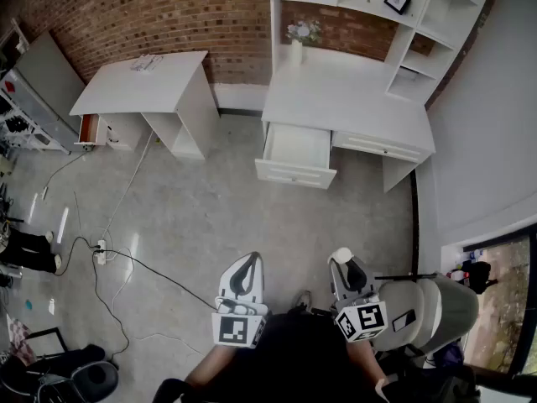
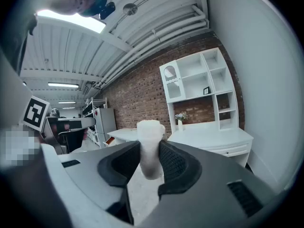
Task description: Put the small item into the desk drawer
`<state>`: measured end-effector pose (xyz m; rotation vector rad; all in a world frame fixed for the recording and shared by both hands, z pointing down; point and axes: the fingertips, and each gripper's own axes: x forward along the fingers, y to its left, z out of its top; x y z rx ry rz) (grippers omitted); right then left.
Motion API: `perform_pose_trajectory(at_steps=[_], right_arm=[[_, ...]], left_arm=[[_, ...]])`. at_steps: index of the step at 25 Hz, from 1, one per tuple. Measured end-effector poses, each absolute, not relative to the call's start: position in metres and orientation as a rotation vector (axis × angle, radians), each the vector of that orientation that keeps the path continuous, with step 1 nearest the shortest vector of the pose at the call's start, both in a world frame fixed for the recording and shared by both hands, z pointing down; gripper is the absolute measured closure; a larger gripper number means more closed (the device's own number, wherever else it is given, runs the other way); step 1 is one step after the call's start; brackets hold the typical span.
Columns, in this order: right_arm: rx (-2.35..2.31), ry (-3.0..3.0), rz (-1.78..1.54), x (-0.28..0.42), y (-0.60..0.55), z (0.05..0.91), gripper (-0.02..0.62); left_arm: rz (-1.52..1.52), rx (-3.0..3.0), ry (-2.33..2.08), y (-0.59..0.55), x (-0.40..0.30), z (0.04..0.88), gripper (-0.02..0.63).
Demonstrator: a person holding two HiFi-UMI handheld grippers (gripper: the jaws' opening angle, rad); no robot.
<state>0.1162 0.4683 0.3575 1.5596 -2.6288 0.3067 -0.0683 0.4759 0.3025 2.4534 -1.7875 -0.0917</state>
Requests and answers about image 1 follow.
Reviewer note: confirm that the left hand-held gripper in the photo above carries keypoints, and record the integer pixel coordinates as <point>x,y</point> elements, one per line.
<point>230,330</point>

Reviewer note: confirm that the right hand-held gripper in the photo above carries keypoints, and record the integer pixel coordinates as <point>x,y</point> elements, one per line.
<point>365,317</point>

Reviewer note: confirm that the white drawer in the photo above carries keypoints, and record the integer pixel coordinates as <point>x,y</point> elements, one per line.
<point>293,145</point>
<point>377,143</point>

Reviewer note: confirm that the person's right forearm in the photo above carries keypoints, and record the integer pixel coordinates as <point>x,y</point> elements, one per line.
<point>365,359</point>

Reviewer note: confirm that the person's left forearm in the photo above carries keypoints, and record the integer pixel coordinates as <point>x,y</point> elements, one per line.
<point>210,363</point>

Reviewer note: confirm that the white closed drawer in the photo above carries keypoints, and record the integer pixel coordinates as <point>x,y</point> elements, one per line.
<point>377,143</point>

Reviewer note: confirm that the white box with red interior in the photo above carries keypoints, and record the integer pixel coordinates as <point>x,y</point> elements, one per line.
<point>88,128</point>

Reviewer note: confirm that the person's shoe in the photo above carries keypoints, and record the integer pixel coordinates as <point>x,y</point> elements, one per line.
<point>303,299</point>

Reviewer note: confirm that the black phone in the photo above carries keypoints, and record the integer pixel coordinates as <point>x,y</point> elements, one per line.
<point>404,320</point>

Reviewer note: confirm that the person's black clothing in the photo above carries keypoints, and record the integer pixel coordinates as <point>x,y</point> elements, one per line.
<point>293,359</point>

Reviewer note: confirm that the beige office chair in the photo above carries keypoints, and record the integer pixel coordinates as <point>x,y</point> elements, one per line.
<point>453,309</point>

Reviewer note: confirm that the white power strip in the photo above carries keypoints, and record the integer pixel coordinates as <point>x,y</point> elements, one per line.
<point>101,252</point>

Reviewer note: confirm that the black framed glass door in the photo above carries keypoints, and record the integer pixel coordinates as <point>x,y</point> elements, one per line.
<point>503,300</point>

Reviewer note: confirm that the black office chair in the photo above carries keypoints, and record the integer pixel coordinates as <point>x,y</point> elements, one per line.
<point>96,376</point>

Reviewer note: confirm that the white desk with hutch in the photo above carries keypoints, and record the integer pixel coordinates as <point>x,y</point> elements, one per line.
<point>335,86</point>

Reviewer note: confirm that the teal floor marker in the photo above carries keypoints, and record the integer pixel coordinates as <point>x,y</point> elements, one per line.
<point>29,304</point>

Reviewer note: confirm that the small white desk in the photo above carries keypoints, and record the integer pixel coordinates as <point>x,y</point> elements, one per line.
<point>138,90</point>

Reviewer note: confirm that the checkered cloth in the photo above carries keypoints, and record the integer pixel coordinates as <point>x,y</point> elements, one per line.
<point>19,334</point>

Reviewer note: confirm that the white vase with flowers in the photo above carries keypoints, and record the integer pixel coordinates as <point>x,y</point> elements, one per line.
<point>296,50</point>

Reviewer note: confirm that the stack of papers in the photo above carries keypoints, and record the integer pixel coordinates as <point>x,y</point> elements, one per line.
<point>145,63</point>

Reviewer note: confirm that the grey metal cabinet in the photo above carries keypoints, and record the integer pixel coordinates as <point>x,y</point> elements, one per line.
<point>46,69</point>

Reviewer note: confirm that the black picture frame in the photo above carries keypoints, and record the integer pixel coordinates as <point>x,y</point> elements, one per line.
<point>397,1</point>

